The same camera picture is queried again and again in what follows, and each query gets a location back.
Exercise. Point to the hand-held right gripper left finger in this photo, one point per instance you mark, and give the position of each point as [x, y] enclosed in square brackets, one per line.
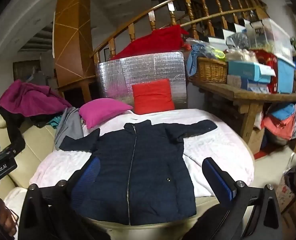
[88, 177]

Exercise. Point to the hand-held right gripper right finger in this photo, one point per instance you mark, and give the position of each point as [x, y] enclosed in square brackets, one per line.
[218, 180]

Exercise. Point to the navy puffer jacket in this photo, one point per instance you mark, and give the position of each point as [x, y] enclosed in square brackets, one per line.
[150, 167]

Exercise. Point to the person's left hand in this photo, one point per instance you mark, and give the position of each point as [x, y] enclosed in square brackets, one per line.
[5, 217]

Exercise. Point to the black garment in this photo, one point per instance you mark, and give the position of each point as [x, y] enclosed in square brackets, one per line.
[13, 130]

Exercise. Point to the pale pink blanket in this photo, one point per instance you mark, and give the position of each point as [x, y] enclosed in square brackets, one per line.
[213, 142]

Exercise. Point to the cream leather sofa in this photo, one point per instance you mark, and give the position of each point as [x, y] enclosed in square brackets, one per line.
[35, 145]

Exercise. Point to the grey garment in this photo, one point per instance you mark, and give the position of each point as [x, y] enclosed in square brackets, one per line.
[70, 127]

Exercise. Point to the brown cardboard box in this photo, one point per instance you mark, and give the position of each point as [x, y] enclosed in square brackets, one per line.
[256, 140]

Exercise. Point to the magenta fleece garment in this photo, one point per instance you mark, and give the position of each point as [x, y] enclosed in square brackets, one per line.
[30, 97]

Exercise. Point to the teal garment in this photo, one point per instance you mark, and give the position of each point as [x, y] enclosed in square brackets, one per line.
[54, 123]

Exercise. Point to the magenta pillow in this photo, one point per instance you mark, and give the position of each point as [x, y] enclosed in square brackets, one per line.
[103, 111]

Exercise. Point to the floral bag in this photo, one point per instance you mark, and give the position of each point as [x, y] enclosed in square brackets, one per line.
[286, 192]

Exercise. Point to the coral cloth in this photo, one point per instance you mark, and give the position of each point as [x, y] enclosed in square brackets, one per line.
[280, 125]

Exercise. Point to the dark wooden door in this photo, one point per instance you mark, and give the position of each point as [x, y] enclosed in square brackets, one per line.
[25, 68]

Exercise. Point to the wooden side table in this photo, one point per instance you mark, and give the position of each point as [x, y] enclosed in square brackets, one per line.
[237, 93]

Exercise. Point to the blue cloth bundle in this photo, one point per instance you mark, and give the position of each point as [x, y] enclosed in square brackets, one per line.
[284, 111]

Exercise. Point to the patterned tissue box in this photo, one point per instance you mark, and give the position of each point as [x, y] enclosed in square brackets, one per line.
[247, 85]

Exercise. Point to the red pillow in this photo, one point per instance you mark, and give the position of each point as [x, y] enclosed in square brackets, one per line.
[153, 95]

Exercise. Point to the wicker basket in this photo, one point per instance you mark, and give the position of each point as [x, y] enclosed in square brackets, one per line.
[210, 70]

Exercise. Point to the light blue cardboard box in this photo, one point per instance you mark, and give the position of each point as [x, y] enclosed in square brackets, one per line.
[245, 71]

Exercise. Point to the blue plastic bin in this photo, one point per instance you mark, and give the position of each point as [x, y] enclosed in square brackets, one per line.
[285, 77]

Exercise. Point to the silver foil insulated box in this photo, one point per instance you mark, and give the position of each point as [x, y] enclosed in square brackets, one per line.
[143, 67]

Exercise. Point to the red box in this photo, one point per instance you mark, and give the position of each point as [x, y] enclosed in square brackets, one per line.
[270, 62]

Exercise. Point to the wooden pillar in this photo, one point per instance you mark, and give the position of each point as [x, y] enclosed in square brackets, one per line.
[70, 30]

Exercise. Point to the red cloth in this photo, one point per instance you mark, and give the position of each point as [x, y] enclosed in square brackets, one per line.
[158, 40]

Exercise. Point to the clear plastic container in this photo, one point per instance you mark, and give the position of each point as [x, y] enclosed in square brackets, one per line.
[275, 35]

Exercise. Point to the wooden stair railing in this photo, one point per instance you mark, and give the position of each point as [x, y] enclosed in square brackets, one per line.
[152, 21]

